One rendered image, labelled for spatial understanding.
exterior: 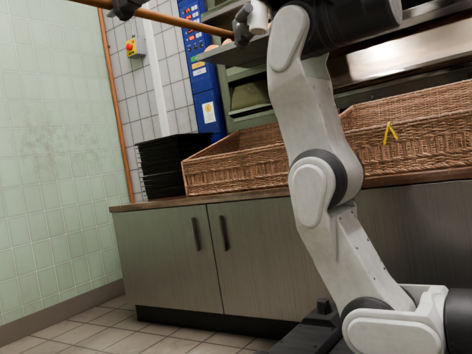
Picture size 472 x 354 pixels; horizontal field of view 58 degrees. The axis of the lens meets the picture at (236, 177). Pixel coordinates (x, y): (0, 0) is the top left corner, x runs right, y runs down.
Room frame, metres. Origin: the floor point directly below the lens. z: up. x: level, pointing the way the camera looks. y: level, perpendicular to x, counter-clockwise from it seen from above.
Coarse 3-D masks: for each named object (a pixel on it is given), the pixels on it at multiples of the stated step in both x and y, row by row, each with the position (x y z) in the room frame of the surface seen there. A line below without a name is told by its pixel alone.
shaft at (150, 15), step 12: (72, 0) 1.12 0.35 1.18; (84, 0) 1.14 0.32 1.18; (96, 0) 1.16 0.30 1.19; (108, 0) 1.20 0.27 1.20; (144, 12) 1.31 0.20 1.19; (156, 12) 1.35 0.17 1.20; (168, 24) 1.41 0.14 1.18; (180, 24) 1.44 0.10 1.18; (192, 24) 1.49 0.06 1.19; (228, 36) 1.67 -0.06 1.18
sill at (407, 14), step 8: (440, 0) 1.61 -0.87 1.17; (448, 0) 1.59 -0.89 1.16; (456, 0) 1.58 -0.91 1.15; (464, 0) 1.56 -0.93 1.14; (408, 8) 1.68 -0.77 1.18; (416, 8) 1.66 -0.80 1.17; (424, 8) 1.64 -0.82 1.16; (432, 8) 1.63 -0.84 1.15; (440, 8) 1.61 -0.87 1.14; (408, 16) 1.68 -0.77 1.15; (416, 16) 1.66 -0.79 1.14; (264, 56) 2.08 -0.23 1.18; (248, 64) 2.13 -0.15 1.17; (256, 64) 2.11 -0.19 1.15; (264, 64) 2.08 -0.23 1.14; (232, 72) 2.19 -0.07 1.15
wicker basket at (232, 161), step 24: (216, 144) 1.99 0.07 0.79; (240, 144) 2.14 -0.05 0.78; (264, 144) 2.06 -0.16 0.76; (192, 168) 1.76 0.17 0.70; (216, 168) 1.68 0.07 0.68; (240, 168) 1.62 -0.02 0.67; (264, 168) 2.03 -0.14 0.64; (288, 168) 1.50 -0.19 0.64; (192, 192) 1.77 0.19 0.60; (216, 192) 1.69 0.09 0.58
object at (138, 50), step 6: (126, 42) 2.53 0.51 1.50; (138, 42) 2.51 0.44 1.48; (144, 42) 2.54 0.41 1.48; (132, 48) 2.51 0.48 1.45; (138, 48) 2.50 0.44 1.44; (144, 48) 2.53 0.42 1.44; (126, 54) 2.54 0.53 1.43; (132, 54) 2.51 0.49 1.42; (138, 54) 2.51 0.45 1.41; (144, 54) 2.53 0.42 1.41
